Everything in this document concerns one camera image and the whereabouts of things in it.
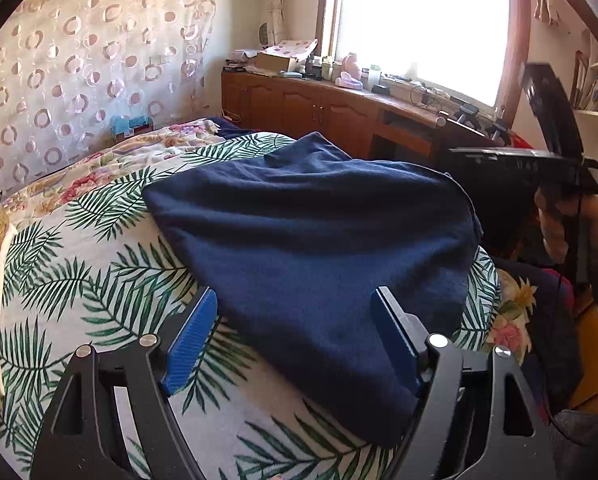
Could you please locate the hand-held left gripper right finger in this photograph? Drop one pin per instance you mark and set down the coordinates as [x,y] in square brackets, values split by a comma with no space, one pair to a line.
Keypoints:
[394,340]

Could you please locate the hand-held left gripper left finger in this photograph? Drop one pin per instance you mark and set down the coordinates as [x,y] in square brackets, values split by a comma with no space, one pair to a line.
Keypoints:
[189,345]

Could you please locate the navy blue t-shirt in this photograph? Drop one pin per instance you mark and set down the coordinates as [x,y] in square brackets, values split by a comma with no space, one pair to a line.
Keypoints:
[319,250]

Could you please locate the person's right hand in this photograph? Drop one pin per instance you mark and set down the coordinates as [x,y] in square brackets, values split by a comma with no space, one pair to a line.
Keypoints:
[554,230]

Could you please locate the palm leaf print sheet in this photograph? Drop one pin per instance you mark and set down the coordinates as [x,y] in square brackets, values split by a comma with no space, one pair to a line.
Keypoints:
[89,280]

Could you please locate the floral cushion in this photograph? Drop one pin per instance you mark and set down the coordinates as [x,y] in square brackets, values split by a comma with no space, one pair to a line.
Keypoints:
[514,315]

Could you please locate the bright window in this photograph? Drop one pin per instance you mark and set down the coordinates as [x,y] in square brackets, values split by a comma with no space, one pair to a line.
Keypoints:
[419,20]

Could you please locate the pink toy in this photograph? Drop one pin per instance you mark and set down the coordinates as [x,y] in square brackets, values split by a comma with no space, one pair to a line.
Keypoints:
[351,72]

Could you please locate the floral blanket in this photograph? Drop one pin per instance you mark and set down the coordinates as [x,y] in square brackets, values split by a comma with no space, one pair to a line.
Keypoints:
[129,152]

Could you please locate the wooden cabinet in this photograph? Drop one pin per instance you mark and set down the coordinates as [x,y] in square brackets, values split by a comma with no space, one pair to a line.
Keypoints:
[304,105]

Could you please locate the dark blue blanket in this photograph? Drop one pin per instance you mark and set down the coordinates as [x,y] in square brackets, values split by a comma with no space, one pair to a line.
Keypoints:
[229,127]

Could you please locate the blue toy box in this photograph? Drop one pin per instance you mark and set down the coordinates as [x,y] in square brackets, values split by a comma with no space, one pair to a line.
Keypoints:
[129,125]

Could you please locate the cardboard box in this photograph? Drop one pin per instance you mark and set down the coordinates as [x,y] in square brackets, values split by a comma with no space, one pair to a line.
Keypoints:
[279,60]

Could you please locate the circle pattern sheer curtain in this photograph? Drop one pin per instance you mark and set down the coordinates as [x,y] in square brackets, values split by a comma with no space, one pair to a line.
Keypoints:
[79,70]

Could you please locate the patterned window curtain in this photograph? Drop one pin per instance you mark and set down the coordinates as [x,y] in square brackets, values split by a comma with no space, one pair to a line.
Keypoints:
[279,0]

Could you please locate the white wall shelf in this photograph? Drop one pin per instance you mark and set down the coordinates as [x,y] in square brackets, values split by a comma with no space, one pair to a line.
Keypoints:
[593,80]

